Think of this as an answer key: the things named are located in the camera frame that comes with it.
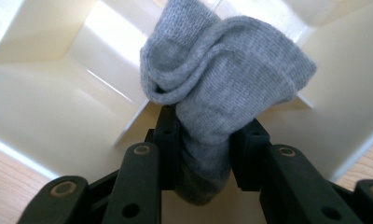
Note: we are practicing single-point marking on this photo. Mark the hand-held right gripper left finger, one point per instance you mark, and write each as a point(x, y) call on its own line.
point(169, 155)

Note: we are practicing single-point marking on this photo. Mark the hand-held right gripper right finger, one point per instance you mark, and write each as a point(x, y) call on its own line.
point(248, 155)

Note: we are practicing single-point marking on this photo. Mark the grey sock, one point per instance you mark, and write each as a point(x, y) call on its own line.
point(225, 81)

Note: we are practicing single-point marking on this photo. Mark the cream plastic divided storage box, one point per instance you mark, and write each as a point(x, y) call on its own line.
point(51, 109)

